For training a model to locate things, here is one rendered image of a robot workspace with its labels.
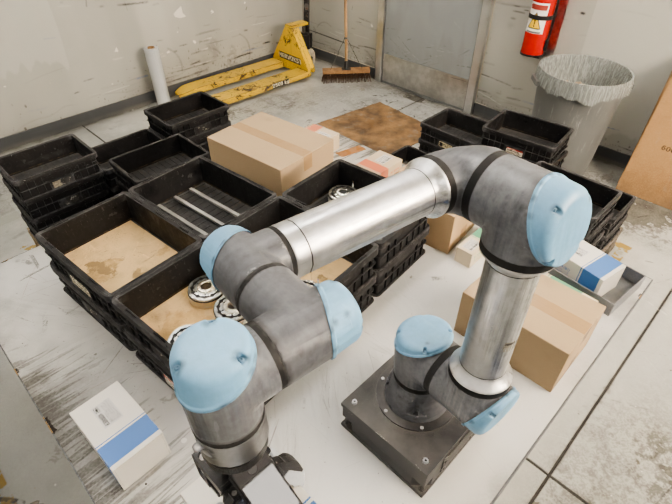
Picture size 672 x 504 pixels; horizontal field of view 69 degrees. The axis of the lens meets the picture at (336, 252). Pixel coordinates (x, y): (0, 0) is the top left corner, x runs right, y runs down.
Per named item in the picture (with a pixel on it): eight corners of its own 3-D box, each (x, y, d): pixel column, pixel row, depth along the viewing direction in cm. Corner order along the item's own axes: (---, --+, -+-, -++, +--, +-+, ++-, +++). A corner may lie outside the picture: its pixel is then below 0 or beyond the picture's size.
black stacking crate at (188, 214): (281, 224, 163) (278, 195, 155) (211, 270, 145) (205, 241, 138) (205, 183, 182) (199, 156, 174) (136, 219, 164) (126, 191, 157)
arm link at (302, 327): (305, 247, 55) (219, 290, 50) (371, 301, 48) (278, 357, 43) (309, 297, 60) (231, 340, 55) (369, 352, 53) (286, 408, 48)
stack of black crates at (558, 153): (554, 201, 289) (580, 130, 259) (527, 225, 271) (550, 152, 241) (492, 174, 312) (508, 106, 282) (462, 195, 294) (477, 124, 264)
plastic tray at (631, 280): (640, 287, 156) (646, 275, 152) (608, 316, 146) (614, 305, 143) (563, 245, 171) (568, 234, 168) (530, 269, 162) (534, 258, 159)
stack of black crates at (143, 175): (194, 202, 288) (178, 132, 259) (224, 223, 272) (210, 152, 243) (131, 231, 267) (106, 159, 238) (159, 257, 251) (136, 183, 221)
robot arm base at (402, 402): (463, 400, 112) (469, 374, 106) (413, 436, 106) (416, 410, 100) (419, 357, 122) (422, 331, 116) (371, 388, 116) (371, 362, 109)
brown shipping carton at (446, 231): (475, 223, 181) (484, 187, 170) (447, 254, 168) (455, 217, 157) (406, 196, 195) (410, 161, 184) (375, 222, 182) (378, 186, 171)
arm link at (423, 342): (419, 338, 114) (423, 298, 105) (463, 375, 106) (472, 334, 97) (381, 365, 109) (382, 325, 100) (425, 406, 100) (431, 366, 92)
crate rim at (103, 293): (205, 246, 139) (204, 240, 137) (110, 305, 121) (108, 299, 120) (127, 196, 158) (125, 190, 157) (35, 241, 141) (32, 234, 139)
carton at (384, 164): (378, 165, 213) (379, 150, 208) (400, 175, 207) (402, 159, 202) (355, 180, 204) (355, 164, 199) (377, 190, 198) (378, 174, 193)
